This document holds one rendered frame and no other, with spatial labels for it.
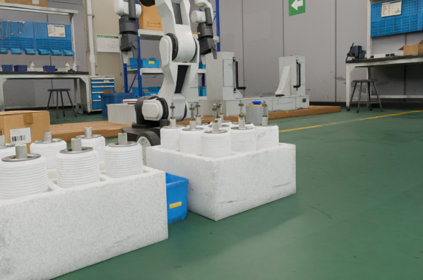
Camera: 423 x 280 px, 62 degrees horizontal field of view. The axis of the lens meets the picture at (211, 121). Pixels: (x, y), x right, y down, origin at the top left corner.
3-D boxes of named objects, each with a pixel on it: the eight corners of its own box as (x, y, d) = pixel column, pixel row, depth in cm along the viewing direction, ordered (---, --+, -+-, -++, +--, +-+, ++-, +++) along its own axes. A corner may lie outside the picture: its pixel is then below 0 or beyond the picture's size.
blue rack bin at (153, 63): (129, 69, 654) (128, 58, 652) (147, 70, 679) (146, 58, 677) (142, 68, 616) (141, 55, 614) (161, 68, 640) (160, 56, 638)
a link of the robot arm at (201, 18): (191, 33, 201) (188, 14, 202) (206, 34, 208) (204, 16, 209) (203, 25, 192) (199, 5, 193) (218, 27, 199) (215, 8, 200)
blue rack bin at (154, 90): (131, 99, 658) (130, 87, 656) (149, 97, 682) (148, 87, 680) (145, 99, 619) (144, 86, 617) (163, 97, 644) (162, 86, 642)
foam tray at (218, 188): (147, 194, 133) (145, 146, 132) (223, 175, 159) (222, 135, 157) (215, 221, 104) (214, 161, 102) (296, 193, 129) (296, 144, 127)
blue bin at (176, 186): (115, 203, 124) (113, 169, 122) (143, 196, 131) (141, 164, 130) (161, 227, 101) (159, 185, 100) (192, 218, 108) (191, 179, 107)
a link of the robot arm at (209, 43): (194, 54, 202) (191, 34, 203) (207, 55, 208) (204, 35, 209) (208, 47, 193) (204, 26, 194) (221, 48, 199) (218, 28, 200)
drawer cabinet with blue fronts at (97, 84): (81, 113, 679) (78, 77, 673) (104, 111, 708) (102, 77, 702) (92, 114, 633) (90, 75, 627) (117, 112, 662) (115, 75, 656)
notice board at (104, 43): (96, 51, 714) (95, 34, 711) (119, 53, 744) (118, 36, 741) (97, 51, 712) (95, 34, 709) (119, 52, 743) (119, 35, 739)
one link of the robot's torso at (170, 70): (146, 117, 200) (157, 32, 183) (176, 115, 212) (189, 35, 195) (160, 129, 189) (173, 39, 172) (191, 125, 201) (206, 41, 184)
